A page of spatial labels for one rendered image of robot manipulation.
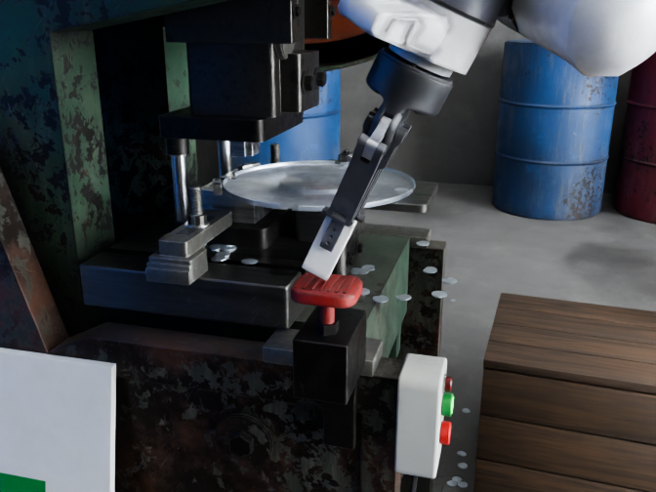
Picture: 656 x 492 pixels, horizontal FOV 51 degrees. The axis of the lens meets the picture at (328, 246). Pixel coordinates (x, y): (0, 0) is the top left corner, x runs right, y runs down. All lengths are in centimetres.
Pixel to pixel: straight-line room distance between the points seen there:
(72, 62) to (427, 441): 67
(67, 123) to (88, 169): 8
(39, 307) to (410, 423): 53
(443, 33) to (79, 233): 61
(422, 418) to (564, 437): 74
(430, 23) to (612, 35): 14
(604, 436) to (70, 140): 114
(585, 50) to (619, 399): 99
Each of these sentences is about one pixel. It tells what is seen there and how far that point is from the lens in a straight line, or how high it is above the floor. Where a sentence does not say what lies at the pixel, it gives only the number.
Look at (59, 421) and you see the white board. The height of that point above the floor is 50.
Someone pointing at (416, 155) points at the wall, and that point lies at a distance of 440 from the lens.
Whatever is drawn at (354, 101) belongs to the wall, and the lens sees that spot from 442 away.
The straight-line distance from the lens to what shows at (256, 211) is 102.
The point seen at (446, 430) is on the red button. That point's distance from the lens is 87.
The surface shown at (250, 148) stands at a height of 83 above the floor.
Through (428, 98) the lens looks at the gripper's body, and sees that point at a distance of 63.
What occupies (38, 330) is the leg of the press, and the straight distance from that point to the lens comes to 102.
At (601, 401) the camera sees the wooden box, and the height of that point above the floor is 30.
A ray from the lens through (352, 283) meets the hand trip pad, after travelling 72.
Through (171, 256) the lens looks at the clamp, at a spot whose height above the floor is 74.
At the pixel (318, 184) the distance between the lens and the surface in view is 102.
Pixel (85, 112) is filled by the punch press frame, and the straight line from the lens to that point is 103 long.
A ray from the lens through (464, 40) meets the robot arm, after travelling 62.
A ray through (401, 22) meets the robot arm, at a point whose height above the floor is 102.
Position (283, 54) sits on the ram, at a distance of 97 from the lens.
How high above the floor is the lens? 103
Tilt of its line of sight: 19 degrees down
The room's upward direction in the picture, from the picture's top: straight up
